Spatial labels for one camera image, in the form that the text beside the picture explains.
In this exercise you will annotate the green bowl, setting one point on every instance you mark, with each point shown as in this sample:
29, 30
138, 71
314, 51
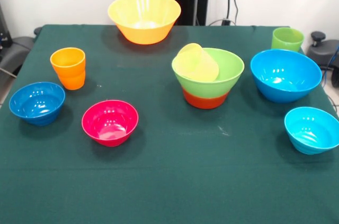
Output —
227, 86

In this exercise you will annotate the yellow cup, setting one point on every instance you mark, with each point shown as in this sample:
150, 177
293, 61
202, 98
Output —
196, 62

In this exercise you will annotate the large blue bowl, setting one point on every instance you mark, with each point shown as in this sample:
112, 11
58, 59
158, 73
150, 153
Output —
286, 89

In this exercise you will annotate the pink bowl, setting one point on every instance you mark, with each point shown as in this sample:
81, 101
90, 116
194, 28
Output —
110, 134

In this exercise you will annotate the dark green tablecloth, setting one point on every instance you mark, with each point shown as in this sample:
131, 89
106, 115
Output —
169, 168

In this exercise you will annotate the small dark blue bowl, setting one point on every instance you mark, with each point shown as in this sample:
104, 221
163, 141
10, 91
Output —
37, 110

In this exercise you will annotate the red-orange bowl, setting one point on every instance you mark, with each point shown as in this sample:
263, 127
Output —
205, 102

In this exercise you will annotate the large yellow-orange bowl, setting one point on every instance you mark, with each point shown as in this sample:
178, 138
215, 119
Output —
144, 33

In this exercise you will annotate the small light blue bowl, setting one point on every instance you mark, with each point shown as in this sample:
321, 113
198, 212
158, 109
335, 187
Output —
310, 139

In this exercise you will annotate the black chair base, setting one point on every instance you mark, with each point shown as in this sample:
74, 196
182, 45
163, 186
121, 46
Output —
321, 52

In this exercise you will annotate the orange cup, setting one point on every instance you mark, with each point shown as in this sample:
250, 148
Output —
69, 73

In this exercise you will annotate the green cup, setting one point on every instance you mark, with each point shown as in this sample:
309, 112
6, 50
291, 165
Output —
287, 42

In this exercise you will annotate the grey chair base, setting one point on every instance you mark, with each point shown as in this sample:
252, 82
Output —
16, 49

